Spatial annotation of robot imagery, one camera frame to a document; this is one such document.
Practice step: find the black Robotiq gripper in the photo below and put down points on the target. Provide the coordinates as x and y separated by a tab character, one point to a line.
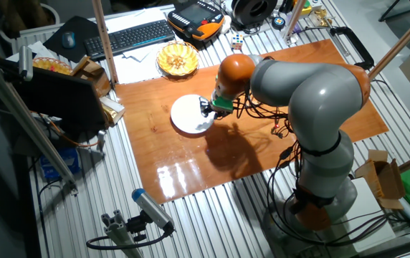
219	112

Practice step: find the white round plate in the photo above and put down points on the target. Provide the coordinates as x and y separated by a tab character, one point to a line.
189	114

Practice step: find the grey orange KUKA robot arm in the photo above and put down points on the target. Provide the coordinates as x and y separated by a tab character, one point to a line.
316	96

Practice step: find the yellow wicker basket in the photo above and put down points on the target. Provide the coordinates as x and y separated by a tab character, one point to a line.
177	59

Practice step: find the Rubik's cube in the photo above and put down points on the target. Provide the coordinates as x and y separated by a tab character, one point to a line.
237	41

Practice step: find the glossy wooden board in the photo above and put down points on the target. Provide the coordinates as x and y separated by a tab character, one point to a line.
155	157

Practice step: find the white paper sheets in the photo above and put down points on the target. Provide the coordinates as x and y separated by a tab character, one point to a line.
133	71

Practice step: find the black orange teach pendant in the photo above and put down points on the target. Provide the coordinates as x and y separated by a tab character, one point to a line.
196	16

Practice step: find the white gold box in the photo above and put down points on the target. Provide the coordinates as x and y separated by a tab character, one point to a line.
113	109

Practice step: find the black computer keyboard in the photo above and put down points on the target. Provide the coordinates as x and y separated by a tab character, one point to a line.
129	37

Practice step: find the black round tape measure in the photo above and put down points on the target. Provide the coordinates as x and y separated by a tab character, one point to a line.
278	22

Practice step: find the brown wooden box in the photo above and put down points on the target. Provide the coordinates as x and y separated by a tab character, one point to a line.
95	73

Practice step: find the yellow green button box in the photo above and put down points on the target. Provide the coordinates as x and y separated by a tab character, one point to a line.
307	7

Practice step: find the brass metal object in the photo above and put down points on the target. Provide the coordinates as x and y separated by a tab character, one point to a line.
320	18

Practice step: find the black monitor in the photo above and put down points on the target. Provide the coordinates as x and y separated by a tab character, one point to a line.
61	100

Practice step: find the black mouse pad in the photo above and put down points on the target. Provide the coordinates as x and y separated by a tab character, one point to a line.
83	30

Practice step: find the grey computer mouse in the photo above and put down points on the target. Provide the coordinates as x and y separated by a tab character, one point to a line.
68	39

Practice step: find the blue packet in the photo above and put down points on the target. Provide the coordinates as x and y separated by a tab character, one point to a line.
61	165

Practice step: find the white round bin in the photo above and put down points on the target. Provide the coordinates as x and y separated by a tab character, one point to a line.
56	14

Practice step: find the open cardboard box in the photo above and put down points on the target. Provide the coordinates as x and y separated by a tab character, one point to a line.
384	179

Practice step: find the silver camera with blue end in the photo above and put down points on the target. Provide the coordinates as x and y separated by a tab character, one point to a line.
153	208

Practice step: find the metal post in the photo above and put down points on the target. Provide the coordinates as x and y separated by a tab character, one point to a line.
294	18

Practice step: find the aluminium camera bracket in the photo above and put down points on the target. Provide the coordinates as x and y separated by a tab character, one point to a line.
119	233

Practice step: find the aluminium frame strut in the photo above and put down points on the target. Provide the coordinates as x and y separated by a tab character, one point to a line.
22	114

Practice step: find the silver depth camera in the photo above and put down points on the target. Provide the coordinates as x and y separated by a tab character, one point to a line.
26	61

